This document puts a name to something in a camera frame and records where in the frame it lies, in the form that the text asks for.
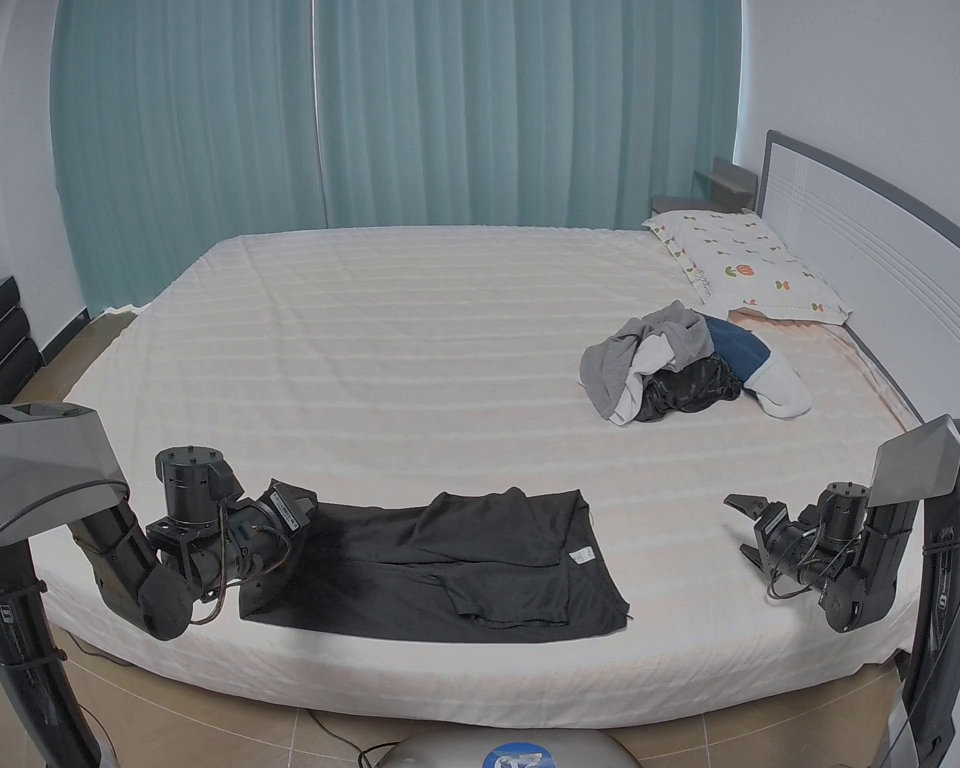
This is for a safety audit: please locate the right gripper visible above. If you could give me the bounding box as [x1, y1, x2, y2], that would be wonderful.
[723, 491, 800, 579]

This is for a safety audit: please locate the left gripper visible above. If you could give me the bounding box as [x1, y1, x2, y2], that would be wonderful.
[240, 480, 320, 582]

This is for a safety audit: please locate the black T-shirt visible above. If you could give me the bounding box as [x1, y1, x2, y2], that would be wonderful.
[238, 487, 633, 645]

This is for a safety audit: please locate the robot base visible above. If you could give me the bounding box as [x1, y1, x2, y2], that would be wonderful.
[371, 726, 631, 768]

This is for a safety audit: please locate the bed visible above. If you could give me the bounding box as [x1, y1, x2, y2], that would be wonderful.
[33, 129, 960, 732]

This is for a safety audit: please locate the pile of clothes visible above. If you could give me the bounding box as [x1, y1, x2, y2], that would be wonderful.
[579, 300, 813, 427]

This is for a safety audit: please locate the white printed pillow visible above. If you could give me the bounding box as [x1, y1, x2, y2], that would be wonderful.
[642, 208, 852, 325]

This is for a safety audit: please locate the black chest of drawers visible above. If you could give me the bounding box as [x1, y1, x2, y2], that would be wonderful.
[0, 275, 46, 406]

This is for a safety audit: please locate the grey bedside table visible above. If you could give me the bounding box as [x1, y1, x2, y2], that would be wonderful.
[650, 156, 759, 215]

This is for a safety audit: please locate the blue-green curtain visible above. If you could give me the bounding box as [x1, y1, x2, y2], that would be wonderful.
[51, 0, 331, 316]
[315, 0, 745, 230]

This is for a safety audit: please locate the black cable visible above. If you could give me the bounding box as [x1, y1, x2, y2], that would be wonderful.
[66, 636, 135, 670]
[306, 708, 399, 768]

